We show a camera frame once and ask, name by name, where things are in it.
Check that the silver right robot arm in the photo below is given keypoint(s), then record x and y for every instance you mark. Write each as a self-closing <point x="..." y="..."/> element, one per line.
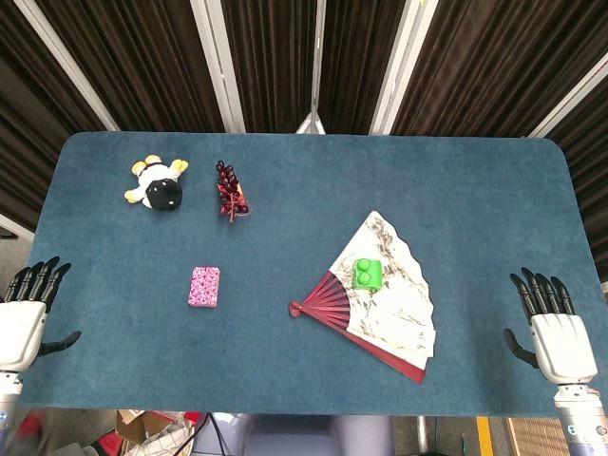
<point x="582" y="418"/>

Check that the green toy building brick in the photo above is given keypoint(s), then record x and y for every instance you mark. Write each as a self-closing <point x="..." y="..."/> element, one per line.
<point x="367" y="274"/>

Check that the pink patterned small box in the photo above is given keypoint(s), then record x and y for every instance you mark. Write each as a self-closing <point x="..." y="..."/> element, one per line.
<point x="204" y="286"/>

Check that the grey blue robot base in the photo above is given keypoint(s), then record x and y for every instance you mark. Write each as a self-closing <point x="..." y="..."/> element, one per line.
<point x="294" y="437"/>

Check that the black white plush toy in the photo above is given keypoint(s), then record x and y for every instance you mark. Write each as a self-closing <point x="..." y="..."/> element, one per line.
<point x="159" y="190"/>

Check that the dark red grape bunch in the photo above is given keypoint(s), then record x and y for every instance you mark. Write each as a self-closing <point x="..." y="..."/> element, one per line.
<point x="229" y="199"/>

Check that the blue felt table cloth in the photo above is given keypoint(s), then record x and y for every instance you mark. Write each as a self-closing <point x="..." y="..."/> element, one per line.
<point x="285" y="190"/>

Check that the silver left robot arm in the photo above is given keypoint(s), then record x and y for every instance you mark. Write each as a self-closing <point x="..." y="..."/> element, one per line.
<point x="7" y="404"/>

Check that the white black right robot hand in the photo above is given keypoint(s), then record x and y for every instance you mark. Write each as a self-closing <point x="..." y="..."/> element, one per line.
<point x="563" y="342"/>

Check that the red ribbed paper folding fan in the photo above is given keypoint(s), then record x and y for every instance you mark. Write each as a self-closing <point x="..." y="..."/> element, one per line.
<point x="394" y="313"/>

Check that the thin white frame post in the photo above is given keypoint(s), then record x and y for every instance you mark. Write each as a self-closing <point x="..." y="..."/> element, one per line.
<point x="316" y="71"/>

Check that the cardboard box with paper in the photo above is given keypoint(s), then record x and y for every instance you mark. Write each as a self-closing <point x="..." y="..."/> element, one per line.
<point x="152" y="432"/>

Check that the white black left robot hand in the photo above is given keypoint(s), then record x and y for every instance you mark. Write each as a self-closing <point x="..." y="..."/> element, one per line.
<point x="19" y="328"/>

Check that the dark brown curtain panel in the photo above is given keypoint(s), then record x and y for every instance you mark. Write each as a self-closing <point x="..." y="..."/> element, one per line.
<point x="591" y="166"/>
<point x="271" y="62"/>
<point x="499" y="62"/>
<point x="356" y="62"/>
<point x="142" y="62"/>
<point x="24" y="119"/>

